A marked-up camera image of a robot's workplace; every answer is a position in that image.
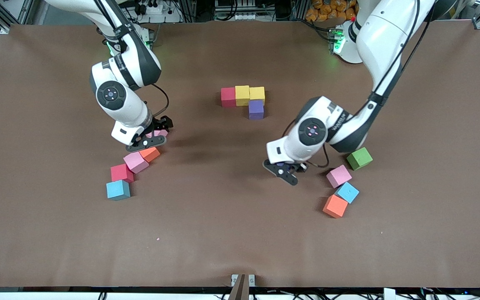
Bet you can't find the orange foam cube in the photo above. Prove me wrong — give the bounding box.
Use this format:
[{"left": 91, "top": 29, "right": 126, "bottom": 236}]
[
  {"left": 322, "top": 194, "right": 348, "bottom": 219},
  {"left": 139, "top": 147, "right": 161, "bottom": 163}
]

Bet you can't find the blue foam cube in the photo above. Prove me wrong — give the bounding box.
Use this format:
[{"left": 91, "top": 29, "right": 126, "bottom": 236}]
[
  {"left": 335, "top": 182, "right": 360, "bottom": 204},
  {"left": 106, "top": 180, "right": 131, "bottom": 201}
]

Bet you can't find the yellow foam cube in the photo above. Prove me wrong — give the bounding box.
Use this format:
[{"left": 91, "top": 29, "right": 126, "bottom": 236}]
[
  {"left": 235, "top": 85, "right": 251, "bottom": 106},
  {"left": 249, "top": 86, "right": 266, "bottom": 105}
]

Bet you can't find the red foam cube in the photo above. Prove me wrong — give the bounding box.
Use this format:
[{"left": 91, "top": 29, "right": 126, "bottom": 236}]
[
  {"left": 110, "top": 163, "right": 135, "bottom": 184},
  {"left": 220, "top": 87, "right": 237, "bottom": 108}
]

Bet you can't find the green foam cube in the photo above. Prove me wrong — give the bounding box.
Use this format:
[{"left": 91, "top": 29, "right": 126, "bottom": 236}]
[{"left": 346, "top": 147, "right": 373, "bottom": 171}]

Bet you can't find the brown table cover sheet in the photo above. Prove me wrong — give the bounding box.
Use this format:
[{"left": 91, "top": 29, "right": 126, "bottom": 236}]
[{"left": 0, "top": 20, "right": 480, "bottom": 289}]

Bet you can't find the white power strip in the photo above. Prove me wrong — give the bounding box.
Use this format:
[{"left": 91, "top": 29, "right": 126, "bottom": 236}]
[{"left": 134, "top": 0, "right": 182, "bottom": 24}]

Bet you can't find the orange snack bag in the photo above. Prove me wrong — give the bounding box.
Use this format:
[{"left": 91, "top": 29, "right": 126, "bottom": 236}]
[{"left": 305, "top": 0, "right": 357, "bottom": 22}]

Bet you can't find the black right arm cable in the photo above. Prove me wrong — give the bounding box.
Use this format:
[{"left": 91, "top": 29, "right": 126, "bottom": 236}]
[{"left": 92, "top": 0, "right": 170, "bottom": 119}]

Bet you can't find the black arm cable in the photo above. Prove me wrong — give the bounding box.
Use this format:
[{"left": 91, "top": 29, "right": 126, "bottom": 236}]
[
  {"left": 92, "top": 0, "right": 170, "bottom": 119},
  {"left": 284, "top": 0, "right": 436, "bottom": 168}
]

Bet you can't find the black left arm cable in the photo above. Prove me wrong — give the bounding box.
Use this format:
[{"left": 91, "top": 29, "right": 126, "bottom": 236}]
[{"left": 284, "top": 0, "right": 436, "bottom": 168}]

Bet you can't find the metal table edge bracket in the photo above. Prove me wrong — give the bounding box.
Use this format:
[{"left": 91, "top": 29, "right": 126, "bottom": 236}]
[{"left": 228, "top": 274, "right": 256, "bottom": 300}]

